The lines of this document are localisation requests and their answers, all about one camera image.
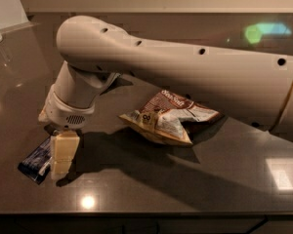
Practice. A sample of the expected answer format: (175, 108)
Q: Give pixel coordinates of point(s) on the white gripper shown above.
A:
(65, 114)

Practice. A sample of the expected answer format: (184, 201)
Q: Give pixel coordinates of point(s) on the dark blue rxbar wrapper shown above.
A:
(37, 164)

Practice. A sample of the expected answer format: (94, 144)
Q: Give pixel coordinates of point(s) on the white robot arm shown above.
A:
(253, 88)

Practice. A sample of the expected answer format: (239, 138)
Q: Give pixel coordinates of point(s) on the brown cream Late July bag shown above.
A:
(168, 118)

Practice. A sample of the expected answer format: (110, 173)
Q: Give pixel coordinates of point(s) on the white panel at corner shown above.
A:
(11, 13)

